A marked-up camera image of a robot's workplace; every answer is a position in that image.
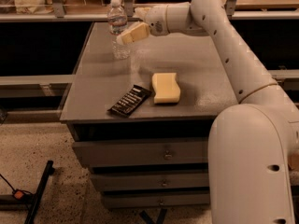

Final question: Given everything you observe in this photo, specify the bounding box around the middle drawer knob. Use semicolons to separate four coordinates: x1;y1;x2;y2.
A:
161;179;168;188

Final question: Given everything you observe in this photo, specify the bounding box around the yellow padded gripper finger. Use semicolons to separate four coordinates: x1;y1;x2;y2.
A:
116;21;150;45
135;7;150;21

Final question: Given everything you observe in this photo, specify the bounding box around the black metal stand leg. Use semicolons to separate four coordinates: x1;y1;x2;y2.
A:
24;161;55;224

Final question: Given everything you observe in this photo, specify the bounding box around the clear plastic water bottle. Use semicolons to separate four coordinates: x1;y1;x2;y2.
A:
107;0;130;60

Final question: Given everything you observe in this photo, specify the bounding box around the orange cable clip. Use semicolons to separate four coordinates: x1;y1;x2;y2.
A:
13;189;25;200

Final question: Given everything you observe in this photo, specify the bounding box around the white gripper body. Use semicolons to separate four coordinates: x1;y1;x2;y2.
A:
144;5;169;36

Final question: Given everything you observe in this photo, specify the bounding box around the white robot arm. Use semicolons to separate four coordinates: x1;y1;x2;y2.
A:
117;0;299;224

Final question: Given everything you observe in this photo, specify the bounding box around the top drawer knob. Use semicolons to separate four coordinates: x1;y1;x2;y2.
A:
164;150;172;160

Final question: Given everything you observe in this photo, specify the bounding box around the yellow sponge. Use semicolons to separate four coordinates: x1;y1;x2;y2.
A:
151;73;180;104

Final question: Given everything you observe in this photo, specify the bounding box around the metal shelf rail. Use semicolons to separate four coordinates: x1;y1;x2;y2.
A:
0;0;299;24

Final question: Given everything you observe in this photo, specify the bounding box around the grey drawer cabinet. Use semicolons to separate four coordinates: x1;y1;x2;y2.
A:
61;22;235;209

